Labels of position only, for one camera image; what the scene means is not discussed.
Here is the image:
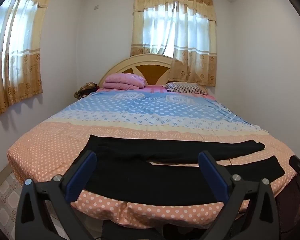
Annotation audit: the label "beige curtain with black rod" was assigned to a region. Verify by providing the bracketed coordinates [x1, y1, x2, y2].
[130, 0, 218, 87]

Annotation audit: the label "bed with polka-dot sheet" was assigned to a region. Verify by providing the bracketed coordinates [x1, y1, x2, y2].
[6, 85, 299, 230]

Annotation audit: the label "brown patterned bag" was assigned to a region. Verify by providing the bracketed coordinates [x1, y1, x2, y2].
[74, 82, 100, 99]

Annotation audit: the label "black pants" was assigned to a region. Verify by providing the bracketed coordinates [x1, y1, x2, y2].
[76, 134, 285, 207]

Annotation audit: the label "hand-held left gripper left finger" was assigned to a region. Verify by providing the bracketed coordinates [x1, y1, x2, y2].
[14, 150, 108, 240]

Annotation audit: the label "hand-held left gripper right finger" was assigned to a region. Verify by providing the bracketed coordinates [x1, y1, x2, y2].
[187, 151, 281, 240]

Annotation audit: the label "pink folded blanket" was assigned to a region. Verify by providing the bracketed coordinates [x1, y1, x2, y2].
[102, 73, 147, 90]

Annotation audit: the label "striped pillow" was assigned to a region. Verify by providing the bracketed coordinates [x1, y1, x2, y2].
[165, 82, 208, 95]

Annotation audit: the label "beige curtain without rod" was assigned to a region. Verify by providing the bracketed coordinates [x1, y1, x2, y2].
[0, 0, 56, 120]

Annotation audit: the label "cream wooden headboard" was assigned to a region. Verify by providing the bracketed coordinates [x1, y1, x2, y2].
[98, 53, 175, 87]

